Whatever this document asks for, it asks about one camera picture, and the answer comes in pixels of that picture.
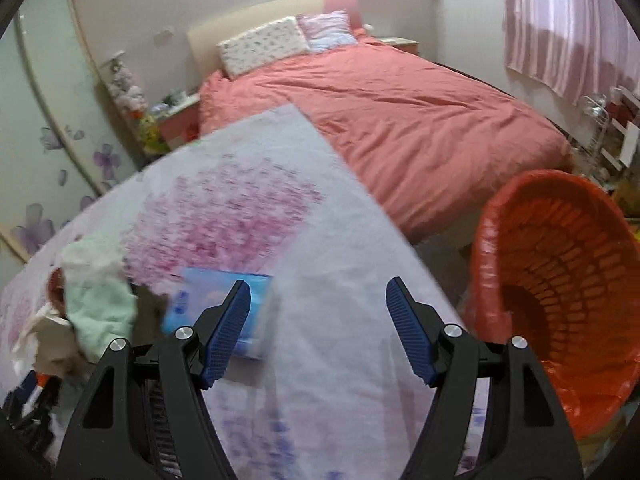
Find orange plastic trash basket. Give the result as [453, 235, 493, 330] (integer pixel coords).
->
[465, 170, 639, 439]

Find pink striped pillow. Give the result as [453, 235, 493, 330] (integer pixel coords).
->
[296, 10, 358, 54]

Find far side nightstand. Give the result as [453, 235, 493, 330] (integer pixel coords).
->
[380, 37, 420, 55]

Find blue tissue packet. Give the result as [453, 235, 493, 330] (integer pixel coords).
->
[162, 268, 277, 360]

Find floral sliding wardrobe door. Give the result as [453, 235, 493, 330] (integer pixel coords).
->
[1, 0, 142, 261]

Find red brown plaid cloth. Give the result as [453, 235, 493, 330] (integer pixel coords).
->
[47, 268, 66, 318]

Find stuffed toy column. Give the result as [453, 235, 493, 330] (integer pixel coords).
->
[106, 51, 148, 120]

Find light green towel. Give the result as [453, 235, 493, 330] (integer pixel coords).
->
[60, 236, 137, 363]

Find white floral pillow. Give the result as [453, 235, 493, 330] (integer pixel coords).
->
[217, 16, 310, 79]

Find white paper tissue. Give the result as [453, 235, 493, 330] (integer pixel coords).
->
[11, 304, 84, 378]

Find pink white nightstand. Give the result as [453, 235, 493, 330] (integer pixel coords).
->
[157, 93, 200, 151]

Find white wire shelf rack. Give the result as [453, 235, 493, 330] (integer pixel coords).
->
[579, 86, 639, 195]

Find yellow green plush toy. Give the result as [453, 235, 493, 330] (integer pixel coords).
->
[137, 113, 170, 157]

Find pink striped curtain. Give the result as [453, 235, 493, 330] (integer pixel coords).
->
[504, 0, 639, 104]

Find floral pink tree tablecloth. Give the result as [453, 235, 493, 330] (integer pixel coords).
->
[1, 105, 458, 479]

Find salmon pink bed duvet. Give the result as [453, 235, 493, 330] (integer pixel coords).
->
[200, 36, 573, 243]

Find cream pink headboard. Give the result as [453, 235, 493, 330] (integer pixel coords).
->
[186, 0, 362, 79]

